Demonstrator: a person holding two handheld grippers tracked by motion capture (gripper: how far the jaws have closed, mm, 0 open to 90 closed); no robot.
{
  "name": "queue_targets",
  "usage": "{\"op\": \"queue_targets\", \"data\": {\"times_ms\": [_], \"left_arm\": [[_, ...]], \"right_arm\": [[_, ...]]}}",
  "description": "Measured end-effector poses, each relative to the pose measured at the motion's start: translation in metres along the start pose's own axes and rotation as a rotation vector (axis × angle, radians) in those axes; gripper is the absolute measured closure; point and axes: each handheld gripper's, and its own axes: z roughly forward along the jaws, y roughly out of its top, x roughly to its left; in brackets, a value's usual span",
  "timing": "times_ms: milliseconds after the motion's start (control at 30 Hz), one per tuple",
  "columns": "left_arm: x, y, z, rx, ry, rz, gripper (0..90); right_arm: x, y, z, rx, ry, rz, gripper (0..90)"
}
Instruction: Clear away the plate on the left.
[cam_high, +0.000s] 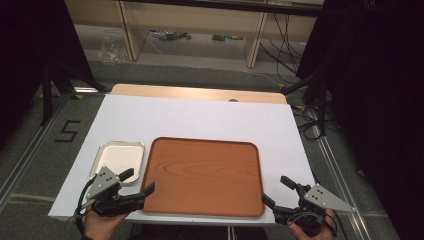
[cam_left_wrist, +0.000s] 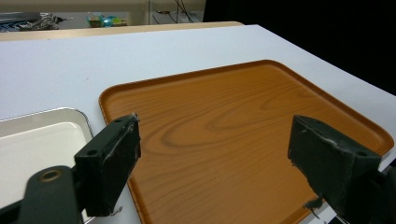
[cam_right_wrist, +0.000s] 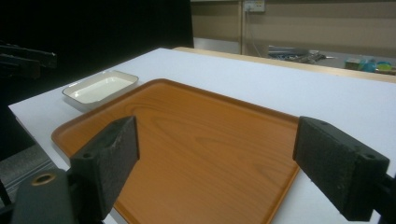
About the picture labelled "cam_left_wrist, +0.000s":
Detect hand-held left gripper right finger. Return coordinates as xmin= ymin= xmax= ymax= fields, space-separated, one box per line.
xmin=288 ymin=114 xmax=383 ymax=218

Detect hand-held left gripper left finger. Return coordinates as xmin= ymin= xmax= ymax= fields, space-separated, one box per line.
xmin=74 ymin=113 xmax=142 ymax=217

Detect white metal tray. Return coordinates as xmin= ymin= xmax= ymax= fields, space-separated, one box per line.
xmin=0 ymin=106 xmax=97 ymax=224

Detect wood-grain orange tray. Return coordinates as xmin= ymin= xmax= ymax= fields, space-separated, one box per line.
xmin=98 ymin=59 xmax=395 ymax=224

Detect light wooden table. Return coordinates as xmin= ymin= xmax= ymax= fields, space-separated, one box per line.
xmin=0 ymin=21 xmax=245 ymax=43

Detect colourful toys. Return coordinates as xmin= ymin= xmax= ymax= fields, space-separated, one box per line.
xmin=86 ymin=14 xmax=129 ymax=29

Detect pile of grey cables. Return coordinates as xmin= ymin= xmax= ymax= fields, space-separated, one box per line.
xmin=0 ymin=12 xmax=74 ymax=33

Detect black cables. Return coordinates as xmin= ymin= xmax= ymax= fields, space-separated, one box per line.
xmin=152 ymin=0 xmax=195 ymax=24

